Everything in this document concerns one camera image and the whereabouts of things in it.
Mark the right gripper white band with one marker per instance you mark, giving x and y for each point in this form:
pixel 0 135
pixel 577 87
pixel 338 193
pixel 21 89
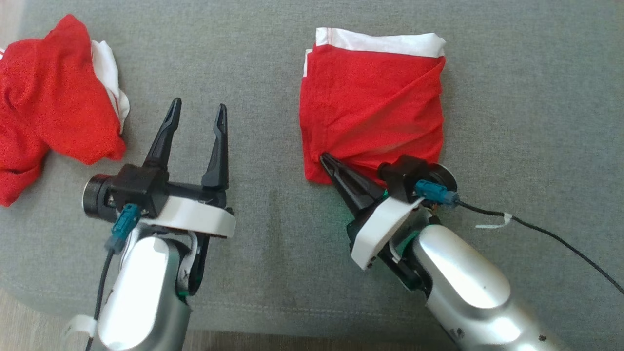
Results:
pixel 382 229

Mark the red t-shirt striped collar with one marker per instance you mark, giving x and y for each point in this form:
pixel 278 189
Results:
pixel 53 97

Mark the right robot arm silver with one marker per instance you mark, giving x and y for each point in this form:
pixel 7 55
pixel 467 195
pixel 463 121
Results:
pixel 463 287

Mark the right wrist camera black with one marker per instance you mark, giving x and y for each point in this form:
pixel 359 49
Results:
pixel 409 175

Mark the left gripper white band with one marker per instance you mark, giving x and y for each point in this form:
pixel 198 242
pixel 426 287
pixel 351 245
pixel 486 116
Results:
pixel 195 214

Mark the grey sofa seat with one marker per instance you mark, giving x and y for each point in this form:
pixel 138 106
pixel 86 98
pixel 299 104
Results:
pixel 273 146

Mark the red shorts white waistband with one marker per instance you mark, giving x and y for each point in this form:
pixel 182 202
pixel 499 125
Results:
pixel 370 97

